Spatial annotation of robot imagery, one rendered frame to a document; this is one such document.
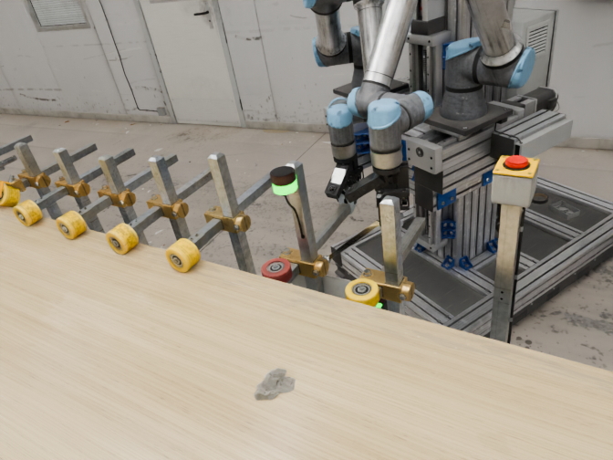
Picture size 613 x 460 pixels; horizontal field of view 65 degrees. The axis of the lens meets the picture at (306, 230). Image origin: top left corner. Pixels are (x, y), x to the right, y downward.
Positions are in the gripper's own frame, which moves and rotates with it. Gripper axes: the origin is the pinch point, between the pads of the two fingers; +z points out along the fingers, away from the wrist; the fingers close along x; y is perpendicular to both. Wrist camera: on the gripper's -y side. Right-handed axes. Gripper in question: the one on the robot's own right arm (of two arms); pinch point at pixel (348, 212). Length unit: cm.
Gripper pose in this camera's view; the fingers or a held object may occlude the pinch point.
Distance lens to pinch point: 160.5
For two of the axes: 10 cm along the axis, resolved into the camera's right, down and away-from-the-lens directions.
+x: -8.6, -1.7, 4.9
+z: 1.5, 8.2, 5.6
